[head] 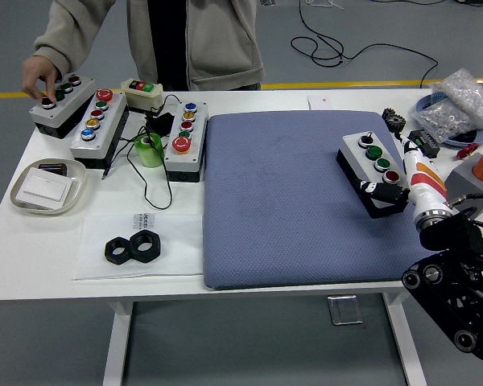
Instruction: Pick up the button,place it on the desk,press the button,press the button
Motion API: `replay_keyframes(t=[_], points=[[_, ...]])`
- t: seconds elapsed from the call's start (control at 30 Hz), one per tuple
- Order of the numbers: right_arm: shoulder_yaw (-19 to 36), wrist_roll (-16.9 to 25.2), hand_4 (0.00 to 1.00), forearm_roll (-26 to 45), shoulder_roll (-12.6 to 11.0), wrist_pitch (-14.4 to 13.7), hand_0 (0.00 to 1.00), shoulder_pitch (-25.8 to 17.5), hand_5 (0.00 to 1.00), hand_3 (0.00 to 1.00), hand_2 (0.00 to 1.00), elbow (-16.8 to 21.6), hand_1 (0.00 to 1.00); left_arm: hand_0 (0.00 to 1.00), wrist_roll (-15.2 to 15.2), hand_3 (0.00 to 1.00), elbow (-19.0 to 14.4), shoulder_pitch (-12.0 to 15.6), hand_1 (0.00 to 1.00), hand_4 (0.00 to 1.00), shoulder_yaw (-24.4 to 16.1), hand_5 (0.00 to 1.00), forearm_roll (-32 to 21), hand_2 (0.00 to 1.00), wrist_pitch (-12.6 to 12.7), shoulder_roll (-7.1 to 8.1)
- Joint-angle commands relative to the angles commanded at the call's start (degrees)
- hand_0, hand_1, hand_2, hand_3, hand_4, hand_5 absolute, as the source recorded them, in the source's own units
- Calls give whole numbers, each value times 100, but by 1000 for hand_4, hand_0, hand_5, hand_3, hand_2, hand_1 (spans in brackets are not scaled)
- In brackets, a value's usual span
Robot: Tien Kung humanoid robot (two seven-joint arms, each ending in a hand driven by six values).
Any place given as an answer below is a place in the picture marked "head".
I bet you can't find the bubble wrap bag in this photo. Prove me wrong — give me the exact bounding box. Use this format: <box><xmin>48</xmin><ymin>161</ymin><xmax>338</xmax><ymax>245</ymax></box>
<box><xmin>428</xmin><ymin>68</ymin><xmax>483</xmax><ymax>129</ymax></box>

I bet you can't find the white table leg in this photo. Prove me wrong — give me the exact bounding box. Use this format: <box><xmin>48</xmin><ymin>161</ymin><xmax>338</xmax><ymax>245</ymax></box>
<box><xmin>382</xmin><ymin>291</ymin><xmax>427</xmax><ymax>386</ymax></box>
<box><xmin>102</xmin><ymin>299</ymin><xmax>136</xmax><ymax>386</ymax></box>

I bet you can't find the thin black cable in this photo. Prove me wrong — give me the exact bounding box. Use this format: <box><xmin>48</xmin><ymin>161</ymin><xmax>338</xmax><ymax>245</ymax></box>
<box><xmin>101</xmin><ymin>94</ymin><xmax>180</xmax><ymax>211</ymax></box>

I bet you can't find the black module, green terminal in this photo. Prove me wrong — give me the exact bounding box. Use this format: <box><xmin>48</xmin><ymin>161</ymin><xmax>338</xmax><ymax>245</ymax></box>
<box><xmin>408</xmin><ymin>129</ymin><xmax>441</xmax><ymax>158</ymax></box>

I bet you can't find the small black hex nut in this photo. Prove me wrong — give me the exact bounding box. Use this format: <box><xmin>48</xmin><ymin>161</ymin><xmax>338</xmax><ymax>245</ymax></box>
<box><xmin>104</xmin><ymin>236</ymin><xmax>132</xmax><ymax>265</ymax></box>

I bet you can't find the black power adapter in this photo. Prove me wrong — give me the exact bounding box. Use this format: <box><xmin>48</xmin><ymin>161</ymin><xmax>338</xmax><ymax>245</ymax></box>
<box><xmin>144</xmin><ymin>112</ymin><xmax>174</xmax><ymax>136</ymax></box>

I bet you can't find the white shallow dish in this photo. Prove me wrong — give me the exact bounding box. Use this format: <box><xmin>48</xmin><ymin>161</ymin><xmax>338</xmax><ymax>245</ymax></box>
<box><xmin>10</xmin><ymin>158</ymin><xmax>88</xmax><ymax>217</ymax></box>

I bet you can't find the black floor cable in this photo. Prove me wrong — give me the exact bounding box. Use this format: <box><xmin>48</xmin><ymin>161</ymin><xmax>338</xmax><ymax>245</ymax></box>
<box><xmin>290</xmin><ymin>0</ymin><xmax>440</xmax><ymax>89</ymax></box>

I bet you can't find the metal bracket under table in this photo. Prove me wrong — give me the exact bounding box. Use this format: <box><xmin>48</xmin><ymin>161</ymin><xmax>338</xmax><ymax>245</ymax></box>
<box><xmin>328</xmin><ymin>294</ymin><xmax>364</xmax><ymax>326</ymax></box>

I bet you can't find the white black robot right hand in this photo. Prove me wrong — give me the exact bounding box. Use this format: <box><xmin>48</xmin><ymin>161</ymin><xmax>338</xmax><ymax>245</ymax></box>
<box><xmin>353</xmin><ymin>134</ymin><xmax>452</xmax><ymax>221</ymax></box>

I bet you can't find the small red clip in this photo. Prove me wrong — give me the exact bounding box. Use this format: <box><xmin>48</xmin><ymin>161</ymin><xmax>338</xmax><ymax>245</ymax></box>
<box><xmin>455</xmin><ymin>143</ymin><xmax>479</xmax><ymax>160</ymax></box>

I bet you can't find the four-button control box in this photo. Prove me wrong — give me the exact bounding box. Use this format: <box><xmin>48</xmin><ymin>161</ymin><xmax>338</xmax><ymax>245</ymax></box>
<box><xmin>28</xmin><ymin>74</ymin><xmax>97</xmax><ymax>140</ymax></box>
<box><xmin>336</xmin><ymin>130</ymin><xmax>411</xmax><ymax>220</ymax></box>

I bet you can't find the cream two-button switch box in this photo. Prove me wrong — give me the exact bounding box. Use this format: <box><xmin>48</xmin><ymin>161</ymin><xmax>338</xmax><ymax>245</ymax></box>
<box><xmin>120</xmin><ymin>78</ymin><xmax>164</xmax><ymax>113</ymax></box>

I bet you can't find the green tape roll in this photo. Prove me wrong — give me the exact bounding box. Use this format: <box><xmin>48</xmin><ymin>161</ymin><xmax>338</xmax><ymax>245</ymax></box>
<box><xmin>134</xmin><ymin>132</ymin><xmax>164</xmax><ymax>169</ymax></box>

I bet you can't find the clear plastic bag sheet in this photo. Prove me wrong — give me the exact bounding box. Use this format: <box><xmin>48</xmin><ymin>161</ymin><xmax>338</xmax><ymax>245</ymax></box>
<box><xmin>72</xmin><ymin>212</ymin><xmax>204</xmax><ymax>281</ymax></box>

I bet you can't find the large black hex nut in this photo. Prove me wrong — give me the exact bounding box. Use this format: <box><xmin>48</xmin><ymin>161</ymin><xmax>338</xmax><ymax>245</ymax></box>
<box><xmin>127</xmin><ymin>228</ymin><xmax>164</xmax><ymax>265</ymax></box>

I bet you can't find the black gear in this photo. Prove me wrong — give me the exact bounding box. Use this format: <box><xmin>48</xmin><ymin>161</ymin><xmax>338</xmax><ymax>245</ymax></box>
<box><xmin>382</xmin><ymin>107</ymin><xmax>407</xmax><ymax>133</ymax></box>

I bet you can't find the blue-grey textured mat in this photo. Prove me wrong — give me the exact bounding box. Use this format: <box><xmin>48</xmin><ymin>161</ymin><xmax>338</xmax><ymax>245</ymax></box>
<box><xmin>203</xmin><ymin>110</ymin><xmax>431</xmax><ymax>290</ymax></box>

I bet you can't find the white wall switch plate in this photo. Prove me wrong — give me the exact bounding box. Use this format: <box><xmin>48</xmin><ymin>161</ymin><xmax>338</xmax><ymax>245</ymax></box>
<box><xmin>16</xmin><ymin>166</ymin><xmax>74</xmax><ymax>211</ymax></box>

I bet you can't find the grey block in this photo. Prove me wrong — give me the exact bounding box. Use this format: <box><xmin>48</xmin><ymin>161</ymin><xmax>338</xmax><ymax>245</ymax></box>
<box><xmin>442</xmin><ymin>160</ymin><xmax>483</xmax><ymax>220</ymax></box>

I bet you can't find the person's right hand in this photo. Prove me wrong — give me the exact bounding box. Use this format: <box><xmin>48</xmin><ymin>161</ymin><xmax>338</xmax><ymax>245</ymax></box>
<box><xmin>22</xmin><ymin>55</ymin><xmax>62</xmax><ymax>101</ymax></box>

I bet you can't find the five-button box, blue button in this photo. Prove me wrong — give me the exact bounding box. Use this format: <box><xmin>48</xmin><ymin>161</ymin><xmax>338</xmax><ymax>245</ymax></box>
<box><xmin>163</xmin><ymin>100</ymin><xmax>209</xmax><ymax>184</ymax></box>
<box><xmin>68</xmin><ymin>88</ymin><xmax>130</xmax><ymax>170</ymax></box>

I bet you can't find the person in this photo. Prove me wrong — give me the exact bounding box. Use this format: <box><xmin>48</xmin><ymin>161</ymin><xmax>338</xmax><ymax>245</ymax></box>
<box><xmin>22</xmin><ymin>0</ymin><xmax>266</xmax><ymax>101</ymax></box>

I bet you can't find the white floor cord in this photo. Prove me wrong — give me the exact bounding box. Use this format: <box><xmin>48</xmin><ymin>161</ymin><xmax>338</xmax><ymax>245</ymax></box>
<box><xmin>305</xmin><ymin>0</ymin><xmax>345</xmax><ymax>12</ymax></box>

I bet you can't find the white card, red mark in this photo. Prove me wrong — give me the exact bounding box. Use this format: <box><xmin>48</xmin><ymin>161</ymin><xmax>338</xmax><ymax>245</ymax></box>
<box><xmin>307</xmin><ymin>95</ymin><xmax>332</xmax><ymax>110</ymax></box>

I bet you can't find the dark brown small block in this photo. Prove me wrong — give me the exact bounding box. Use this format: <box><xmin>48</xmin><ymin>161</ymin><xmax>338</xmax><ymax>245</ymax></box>
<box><xmin>38</xmin><ymin>162</ymin><xmax>68</xmax><ymax>177</ymax></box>

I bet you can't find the bag of metal washers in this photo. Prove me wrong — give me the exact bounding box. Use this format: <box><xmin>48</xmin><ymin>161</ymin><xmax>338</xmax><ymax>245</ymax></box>
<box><xmin>412</xmin><ymin>96</ymin><xmax>483</xmax><ymax>144</ymax></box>

